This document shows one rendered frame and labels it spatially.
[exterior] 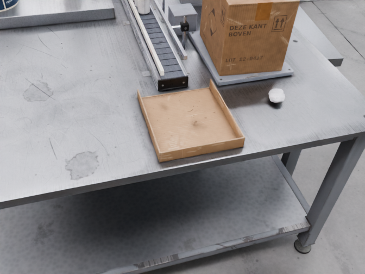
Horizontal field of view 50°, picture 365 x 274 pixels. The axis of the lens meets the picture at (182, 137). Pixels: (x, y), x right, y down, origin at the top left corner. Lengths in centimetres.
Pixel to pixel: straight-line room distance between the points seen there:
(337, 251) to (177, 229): 80
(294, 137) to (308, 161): 115
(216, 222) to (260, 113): 62
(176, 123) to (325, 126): 48
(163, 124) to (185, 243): 62
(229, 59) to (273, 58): 17
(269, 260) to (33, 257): 104
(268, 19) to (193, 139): 47
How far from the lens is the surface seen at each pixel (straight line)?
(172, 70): 137
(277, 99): 134
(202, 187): 185
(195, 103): 131
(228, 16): 130
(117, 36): 167
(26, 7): 185
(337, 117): 139
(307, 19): 194
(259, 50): 141
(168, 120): 124
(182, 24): 147
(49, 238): 174
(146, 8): 171
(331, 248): 208
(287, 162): 208
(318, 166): 240
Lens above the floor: 166
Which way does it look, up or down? 44 degrees down
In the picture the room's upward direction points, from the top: 4 degrees clockwise
